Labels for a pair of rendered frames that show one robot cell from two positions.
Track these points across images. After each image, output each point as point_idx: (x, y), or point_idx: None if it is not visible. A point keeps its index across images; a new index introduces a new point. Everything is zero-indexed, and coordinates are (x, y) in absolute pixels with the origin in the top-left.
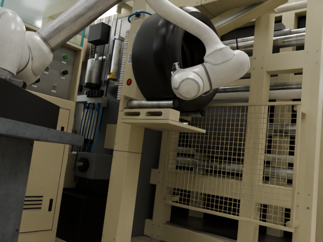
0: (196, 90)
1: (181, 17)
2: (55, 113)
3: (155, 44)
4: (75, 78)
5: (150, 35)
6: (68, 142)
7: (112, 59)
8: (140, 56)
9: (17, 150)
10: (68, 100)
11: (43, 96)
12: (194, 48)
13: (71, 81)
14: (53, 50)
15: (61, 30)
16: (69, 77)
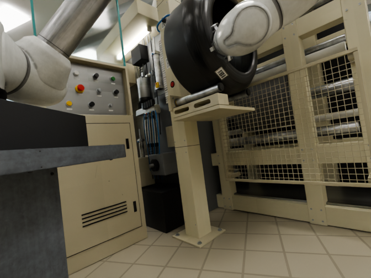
0: (265, 23)
1: None
2: (79, 124)
3: (184, 30)
4: (127, 95)
5: (178, 23)
6: (96, 160)
7: (155, 72)
8: (173, 49)
9: (23, 190)
10: (126, 115)
11: (101, 116)
12: None
13: (124, 98)
14: (66, 53)
15: (64, 23)
16: (121, 95)
